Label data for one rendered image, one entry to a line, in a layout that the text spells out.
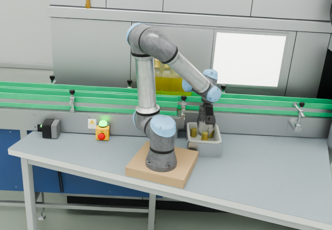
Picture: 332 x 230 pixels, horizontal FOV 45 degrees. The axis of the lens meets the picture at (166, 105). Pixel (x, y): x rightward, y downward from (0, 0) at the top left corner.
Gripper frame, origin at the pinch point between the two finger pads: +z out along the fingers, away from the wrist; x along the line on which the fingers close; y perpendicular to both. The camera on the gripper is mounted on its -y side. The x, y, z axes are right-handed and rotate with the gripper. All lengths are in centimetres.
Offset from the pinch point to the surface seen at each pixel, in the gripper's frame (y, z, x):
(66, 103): 10, -10, 76
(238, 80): 34.2, -19.9, -21.8
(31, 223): -10, 56, 93
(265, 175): -27.0, 7.4, -27.7
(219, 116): 16.1, -3.5, -9.9
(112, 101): 9, -13, 50
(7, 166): 11, 32, 112
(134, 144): -1.2, 7.5, 37.5
